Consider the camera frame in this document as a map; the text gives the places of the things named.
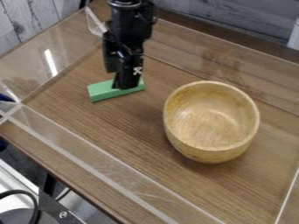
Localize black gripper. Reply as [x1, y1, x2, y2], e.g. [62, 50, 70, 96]
[102, 17, 155, 90]

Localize green rectangular block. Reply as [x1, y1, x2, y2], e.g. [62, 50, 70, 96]
[89, 79, 146, 102]

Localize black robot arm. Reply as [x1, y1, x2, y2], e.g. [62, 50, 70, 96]
[103, 0, 158, 90]

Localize light wooden bowl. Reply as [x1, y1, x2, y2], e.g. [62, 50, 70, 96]
[163, 81, 261, 164]

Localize clear acrylic tray walls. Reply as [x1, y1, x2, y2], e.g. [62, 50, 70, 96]
[0, 0, 299, 224]

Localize black table leg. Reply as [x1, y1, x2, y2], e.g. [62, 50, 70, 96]
[43, 174, 58, 196]

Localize clear acrylic corner bracket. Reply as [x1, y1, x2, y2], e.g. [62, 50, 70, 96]
[85, 7, 109, 38]

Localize black metal bracket with screw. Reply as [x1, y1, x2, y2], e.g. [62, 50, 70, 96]
[38, 190, 87, 224]

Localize black cable loop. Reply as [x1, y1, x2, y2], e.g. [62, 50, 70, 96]
[0, 189, 42, 224]

